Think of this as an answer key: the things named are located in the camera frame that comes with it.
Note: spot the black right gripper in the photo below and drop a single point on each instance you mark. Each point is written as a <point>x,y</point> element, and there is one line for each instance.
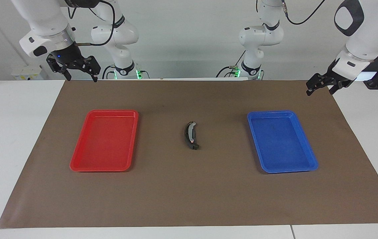
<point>67,56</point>

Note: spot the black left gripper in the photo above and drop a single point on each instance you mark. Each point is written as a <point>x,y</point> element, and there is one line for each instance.
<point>340,79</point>

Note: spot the curved brake shoe white web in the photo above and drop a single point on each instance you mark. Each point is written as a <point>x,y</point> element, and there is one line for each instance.
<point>191,131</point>

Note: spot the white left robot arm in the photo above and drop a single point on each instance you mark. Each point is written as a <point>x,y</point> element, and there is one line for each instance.
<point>258,36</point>

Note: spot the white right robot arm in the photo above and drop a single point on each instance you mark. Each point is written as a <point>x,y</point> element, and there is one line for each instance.
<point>43,20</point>

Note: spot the blue plastic tray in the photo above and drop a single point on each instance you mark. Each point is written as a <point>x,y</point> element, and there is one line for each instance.
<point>282,142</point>

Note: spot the red plastic tray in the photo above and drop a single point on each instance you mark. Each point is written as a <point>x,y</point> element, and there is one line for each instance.
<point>104,142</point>

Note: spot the brown table mat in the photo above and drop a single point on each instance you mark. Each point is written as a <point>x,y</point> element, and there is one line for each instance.
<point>189,199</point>

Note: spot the white wall socket box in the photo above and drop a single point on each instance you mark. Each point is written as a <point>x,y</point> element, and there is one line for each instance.
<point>28,72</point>

